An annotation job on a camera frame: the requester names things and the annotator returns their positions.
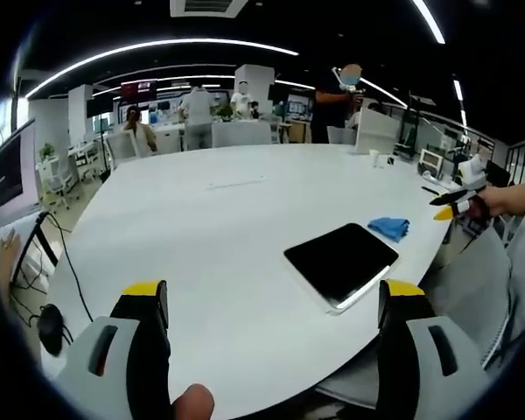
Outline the straight ceiling light strip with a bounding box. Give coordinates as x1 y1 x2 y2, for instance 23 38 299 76
412 0 446 46

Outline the blue cleaning cloth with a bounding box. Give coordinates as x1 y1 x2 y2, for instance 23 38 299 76
367 215 412 243

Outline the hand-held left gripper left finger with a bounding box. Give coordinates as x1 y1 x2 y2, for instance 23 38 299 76
54 279 173 420

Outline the grey office chair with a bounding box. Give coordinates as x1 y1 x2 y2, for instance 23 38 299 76
313 226 514 397

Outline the black cable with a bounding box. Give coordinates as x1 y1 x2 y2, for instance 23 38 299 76
9 211 95 324

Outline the red wall screen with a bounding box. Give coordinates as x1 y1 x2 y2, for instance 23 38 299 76
120 80 158 101

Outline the person's left hand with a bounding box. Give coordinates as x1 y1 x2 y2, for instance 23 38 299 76
170 383 216 420

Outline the small white monitor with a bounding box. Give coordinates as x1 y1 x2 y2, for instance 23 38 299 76
418 148 444 177

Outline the long curved ceiling light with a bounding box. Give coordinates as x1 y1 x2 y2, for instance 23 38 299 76
23 38 300 98

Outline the white desk divider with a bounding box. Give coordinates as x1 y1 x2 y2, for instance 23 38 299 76
353 107 400 155

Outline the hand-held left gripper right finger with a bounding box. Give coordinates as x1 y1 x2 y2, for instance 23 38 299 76
375 278 492 420

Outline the black tablet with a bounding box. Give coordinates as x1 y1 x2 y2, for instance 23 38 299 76
283 221 401 316

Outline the large computer monitor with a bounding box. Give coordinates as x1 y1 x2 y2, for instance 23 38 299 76
0 118 39 225

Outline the black computer mouse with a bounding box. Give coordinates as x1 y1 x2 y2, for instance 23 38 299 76
38 304 66 354

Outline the ceiling air vent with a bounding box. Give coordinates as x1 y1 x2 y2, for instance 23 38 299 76
169 0 247 19

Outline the white mesh office chair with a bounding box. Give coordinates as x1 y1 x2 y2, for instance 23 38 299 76
103 130 142 171

